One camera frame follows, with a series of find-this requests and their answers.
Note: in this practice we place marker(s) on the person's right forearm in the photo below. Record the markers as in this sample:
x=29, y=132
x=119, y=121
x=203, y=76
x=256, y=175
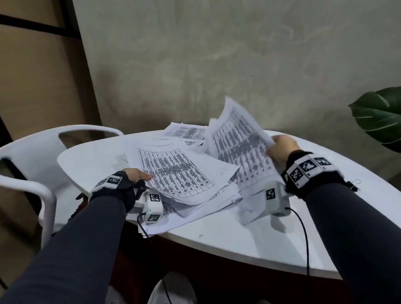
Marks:
x=354, y=238

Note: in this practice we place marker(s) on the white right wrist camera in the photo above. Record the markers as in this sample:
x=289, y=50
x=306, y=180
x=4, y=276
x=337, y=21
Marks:
x=277, y=200

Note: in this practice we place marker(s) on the green plant leaf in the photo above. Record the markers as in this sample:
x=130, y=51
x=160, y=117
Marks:
x=380, y=117

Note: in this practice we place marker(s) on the person's left hand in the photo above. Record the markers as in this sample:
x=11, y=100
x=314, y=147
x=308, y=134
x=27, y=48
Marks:
x=131, y=175

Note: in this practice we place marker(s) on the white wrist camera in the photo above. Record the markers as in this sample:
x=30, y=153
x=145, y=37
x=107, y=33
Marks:
x=277, y=200
x=153, y=203

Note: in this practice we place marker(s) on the left wrist marker band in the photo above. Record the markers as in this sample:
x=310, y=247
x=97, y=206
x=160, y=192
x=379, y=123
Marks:
x=109, y=181

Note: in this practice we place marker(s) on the right wrist marker band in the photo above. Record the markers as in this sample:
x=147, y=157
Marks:
x=305, y=169

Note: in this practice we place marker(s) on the white plastic chair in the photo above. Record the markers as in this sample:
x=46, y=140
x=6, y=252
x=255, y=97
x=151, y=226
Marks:
x=34, y=153

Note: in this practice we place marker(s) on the person's left forearm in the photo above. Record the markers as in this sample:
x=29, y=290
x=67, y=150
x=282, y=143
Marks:
x=69, y=250

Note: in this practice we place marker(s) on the printed table paper sheet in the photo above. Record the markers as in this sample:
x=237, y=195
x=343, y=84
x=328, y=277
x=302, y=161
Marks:
x=181, y=169

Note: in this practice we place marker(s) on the curled printed paper sheet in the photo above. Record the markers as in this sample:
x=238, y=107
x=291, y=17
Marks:
x=238, y=141

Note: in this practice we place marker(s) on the person's right fingers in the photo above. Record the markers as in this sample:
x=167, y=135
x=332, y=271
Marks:
x=273, y=151

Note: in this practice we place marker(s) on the pile of printed papers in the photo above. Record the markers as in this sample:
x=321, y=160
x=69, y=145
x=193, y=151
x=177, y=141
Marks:
x=200, y=213

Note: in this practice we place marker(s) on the black binder clip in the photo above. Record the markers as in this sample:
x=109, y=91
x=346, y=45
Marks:
x=354, y=185

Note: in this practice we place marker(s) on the person's left thumb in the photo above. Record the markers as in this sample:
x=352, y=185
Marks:
x=144, y=177

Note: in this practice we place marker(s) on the white shoe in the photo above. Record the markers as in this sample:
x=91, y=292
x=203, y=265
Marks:
x=175, y=289

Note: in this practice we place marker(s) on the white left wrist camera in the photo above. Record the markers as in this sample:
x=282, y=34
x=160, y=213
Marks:
x=153, y=203

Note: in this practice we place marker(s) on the wrist marker band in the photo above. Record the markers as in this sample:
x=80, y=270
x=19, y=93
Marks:
x=109, y=181
x=305, y=169

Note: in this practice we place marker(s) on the black wall frame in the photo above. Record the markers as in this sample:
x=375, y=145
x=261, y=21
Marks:
x=37, y=27

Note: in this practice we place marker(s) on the person's right hand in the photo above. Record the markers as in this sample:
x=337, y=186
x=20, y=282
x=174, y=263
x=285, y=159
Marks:
x=286, y=146

